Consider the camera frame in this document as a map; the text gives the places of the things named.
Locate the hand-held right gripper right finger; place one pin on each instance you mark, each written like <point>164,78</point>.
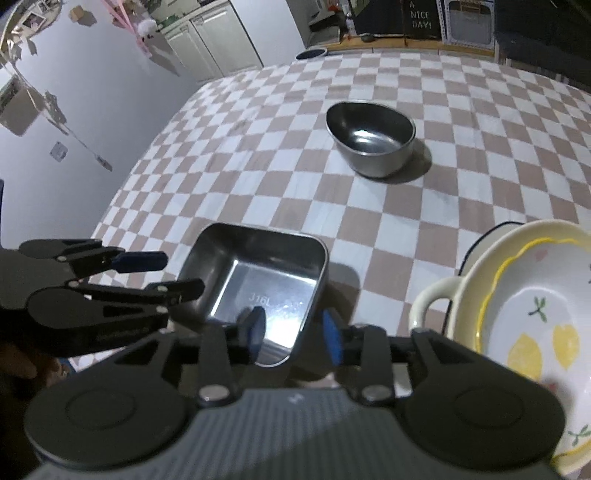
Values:
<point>332,339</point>

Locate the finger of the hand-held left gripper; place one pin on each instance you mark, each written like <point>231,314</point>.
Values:
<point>175,290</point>
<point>138,261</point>

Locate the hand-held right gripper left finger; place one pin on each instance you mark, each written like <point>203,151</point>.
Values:
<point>254,332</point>

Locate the shallow rectangular steel tray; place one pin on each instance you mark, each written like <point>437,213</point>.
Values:
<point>258,277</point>

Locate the white leaf-print plate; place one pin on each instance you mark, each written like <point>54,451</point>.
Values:
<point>489,240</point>

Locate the lemon-print scalloped ceramic bowl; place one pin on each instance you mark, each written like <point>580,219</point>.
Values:
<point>545,314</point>

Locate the person's left hand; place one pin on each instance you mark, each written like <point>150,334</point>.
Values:
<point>27,364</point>

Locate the checkered tablecloth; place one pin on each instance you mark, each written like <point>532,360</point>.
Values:
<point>277,161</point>

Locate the round steel bowl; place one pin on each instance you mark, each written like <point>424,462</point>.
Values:
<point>369,152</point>

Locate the white kitchen base cabinets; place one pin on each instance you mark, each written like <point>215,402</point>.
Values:
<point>212,41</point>

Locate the pink hanging ribbon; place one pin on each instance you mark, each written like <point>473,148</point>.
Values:
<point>122,14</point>

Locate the dark round trash bin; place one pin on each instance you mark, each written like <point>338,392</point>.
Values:
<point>310,54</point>

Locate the low wooden-top drawer unit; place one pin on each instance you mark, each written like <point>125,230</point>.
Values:
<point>392,44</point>

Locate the black lettered sign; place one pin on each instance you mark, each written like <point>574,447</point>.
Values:
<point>418,21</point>

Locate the dark blue sofa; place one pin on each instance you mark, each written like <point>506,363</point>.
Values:
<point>545,37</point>

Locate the wall photo collage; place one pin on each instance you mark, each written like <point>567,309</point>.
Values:
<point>32,21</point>

